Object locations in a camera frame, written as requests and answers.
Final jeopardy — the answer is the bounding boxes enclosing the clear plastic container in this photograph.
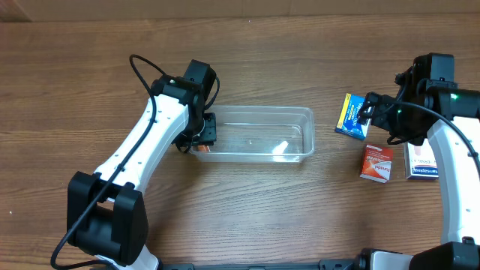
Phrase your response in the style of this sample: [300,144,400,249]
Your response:
[190,105,315,164]

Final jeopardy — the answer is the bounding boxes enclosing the blue yellow medicine box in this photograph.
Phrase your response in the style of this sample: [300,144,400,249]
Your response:
[334,93,371,140]

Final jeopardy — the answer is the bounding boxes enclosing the white blue plaster box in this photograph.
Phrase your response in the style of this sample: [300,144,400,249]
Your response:
[403,139,438,180]

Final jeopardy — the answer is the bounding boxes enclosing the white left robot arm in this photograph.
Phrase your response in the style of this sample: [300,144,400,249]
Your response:
[61,76,220,269]

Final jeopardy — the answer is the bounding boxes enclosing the red white medicine box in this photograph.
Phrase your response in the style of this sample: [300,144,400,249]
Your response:
[360,144,393,183]

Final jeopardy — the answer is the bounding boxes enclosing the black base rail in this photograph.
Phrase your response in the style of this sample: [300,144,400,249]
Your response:
[159,259,355,270]

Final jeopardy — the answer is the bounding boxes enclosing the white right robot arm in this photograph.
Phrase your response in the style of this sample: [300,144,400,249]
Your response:
[355,86,479,269]

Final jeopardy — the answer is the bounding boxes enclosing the orange tube white cap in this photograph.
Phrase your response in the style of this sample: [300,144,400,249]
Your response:
[197,145,210,152]

